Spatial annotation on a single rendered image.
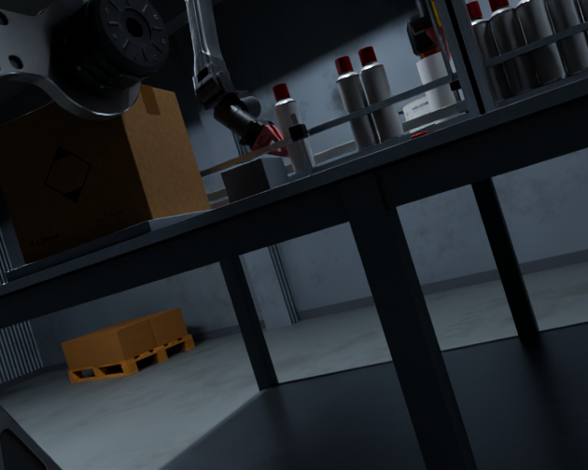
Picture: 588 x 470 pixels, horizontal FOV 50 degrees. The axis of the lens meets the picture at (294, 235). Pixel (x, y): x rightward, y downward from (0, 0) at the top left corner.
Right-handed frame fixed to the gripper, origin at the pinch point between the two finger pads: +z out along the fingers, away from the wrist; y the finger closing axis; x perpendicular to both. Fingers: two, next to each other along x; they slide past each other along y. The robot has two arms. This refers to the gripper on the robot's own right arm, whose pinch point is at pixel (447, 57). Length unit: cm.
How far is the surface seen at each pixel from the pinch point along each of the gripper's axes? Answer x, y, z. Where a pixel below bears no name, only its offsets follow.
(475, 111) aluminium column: 22.6, -4.9, 15.1
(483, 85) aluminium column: 22.6, -7.6, 11.4
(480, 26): 7.9, -8.7, -1.5
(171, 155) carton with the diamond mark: 34, 51, 4
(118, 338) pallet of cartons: -291, 380, 63
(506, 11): 8.4, -13.9, -2.1
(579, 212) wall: -321, -5, 66
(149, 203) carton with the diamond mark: 47, 50, 13
